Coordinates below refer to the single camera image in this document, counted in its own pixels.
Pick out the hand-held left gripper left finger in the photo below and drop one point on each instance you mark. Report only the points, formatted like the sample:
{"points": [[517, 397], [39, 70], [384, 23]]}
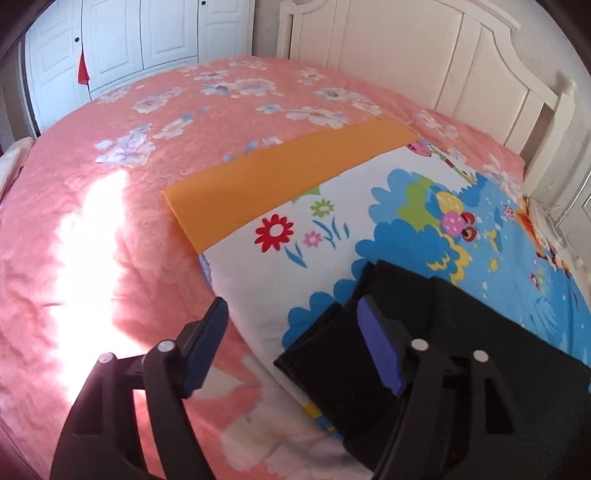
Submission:
{"points": [[205, 344]]}

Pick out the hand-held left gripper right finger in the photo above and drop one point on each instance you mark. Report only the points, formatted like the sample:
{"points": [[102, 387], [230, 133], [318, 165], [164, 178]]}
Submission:
{"points": [[381, 348]]}

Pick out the black pants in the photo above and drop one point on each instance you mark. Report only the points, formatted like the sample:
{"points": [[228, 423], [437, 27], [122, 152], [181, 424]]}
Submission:
{"points": [[461, 314]]}

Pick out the cartoon printed blanket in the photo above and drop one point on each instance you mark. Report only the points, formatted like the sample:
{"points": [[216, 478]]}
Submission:
{"points": [[323, 240]]}

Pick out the pink floral bedspread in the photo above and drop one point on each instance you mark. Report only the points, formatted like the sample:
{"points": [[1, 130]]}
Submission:
{"points": [[138, 207]]}

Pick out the white pillow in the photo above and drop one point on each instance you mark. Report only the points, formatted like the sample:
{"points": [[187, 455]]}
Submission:
{"points": [[13, 161]]}

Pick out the white bed headboard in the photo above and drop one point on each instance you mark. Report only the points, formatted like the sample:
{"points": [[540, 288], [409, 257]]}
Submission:
{"points": [[406, 60]]}

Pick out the red hanging cloth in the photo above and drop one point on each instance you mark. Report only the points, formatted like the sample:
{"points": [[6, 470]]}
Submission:
{"points": [[83, 69]]}

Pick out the white wardrobe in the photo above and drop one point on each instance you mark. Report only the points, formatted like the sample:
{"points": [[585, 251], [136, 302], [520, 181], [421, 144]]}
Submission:
{"points": [[138, 41]]}

